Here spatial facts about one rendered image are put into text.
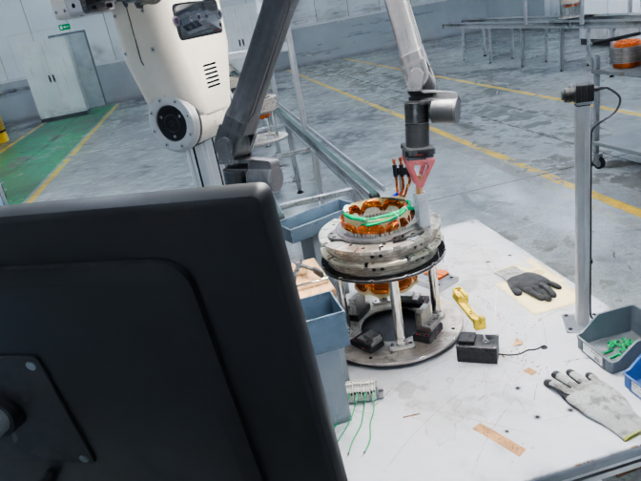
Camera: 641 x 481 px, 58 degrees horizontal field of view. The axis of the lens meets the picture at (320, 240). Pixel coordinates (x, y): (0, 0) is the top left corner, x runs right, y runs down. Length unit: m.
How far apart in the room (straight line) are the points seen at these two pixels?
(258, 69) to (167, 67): 0.41
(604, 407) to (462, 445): 0.30
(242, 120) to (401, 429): 0.74
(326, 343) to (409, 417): 0.27
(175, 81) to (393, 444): 1.01
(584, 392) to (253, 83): 0.95
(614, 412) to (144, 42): 1.35
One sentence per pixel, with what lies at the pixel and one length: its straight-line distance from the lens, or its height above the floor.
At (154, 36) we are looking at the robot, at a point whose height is 1.65.
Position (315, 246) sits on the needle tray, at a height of 0.98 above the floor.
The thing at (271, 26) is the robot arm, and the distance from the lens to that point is 1.18.
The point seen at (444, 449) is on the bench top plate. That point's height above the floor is 0.78.
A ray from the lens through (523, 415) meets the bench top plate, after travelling 1.37.
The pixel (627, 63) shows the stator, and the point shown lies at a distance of 5.15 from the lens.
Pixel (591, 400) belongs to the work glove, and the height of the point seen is 0.80.
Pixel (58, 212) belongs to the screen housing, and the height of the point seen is 1.56.
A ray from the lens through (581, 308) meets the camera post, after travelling 1.64.
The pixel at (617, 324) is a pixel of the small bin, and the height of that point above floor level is 0.81.
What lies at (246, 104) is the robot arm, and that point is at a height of 1.49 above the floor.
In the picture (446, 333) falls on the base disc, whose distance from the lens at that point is 1.60.
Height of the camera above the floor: 1.65
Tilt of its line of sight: 22 degrees down
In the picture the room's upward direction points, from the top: 10 degrees counter-clockwise
